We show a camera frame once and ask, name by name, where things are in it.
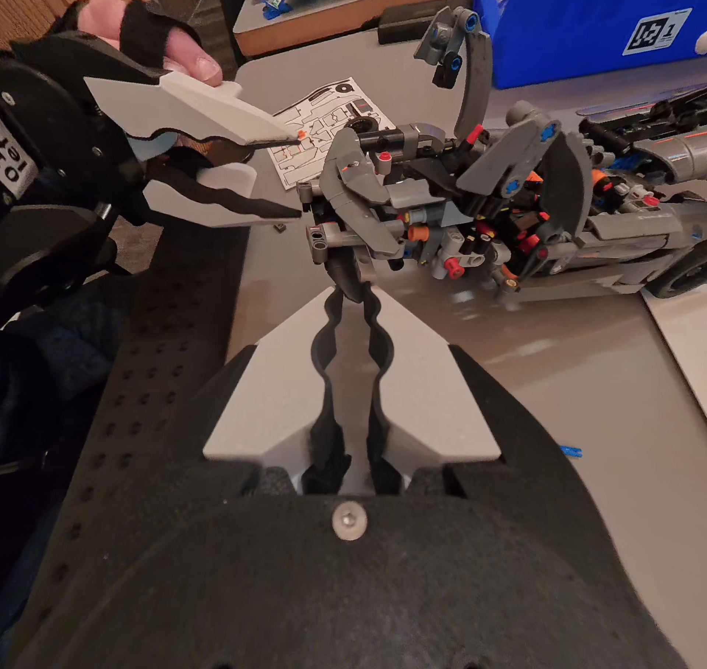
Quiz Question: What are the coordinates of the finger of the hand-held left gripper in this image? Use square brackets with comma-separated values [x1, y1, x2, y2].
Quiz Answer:
[83, 69, 302, 147]
[143, 162, 303, 229]

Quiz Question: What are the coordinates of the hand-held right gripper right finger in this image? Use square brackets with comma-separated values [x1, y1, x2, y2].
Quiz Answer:
[365, 285, 502, 494]

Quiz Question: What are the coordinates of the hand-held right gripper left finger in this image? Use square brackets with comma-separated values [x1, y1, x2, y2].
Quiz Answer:
[203, 285, 350, 495]

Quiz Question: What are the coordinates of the grey lego car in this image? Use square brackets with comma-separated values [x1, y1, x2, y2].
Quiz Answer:
[298, 6, 707, 302]

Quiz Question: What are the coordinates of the person's left hand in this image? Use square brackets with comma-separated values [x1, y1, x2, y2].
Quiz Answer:
[77, 0, 223, 87]

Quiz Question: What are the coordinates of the black mesh office chair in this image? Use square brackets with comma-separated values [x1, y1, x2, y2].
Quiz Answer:
[17, 227, 249, 626]

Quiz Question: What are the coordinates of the white sticker sheet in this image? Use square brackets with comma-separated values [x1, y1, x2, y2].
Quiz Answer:
[267, 77, 395, 190]

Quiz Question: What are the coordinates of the person's body in dark clothing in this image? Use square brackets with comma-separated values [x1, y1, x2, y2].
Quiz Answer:
[0, 293, 117, 471]

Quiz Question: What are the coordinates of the white book stand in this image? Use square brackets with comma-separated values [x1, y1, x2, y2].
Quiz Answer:
[641, 288, 707, 421]

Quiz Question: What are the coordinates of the blue plastic bin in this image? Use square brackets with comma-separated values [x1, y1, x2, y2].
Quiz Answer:
[472, 0, 707, 91]

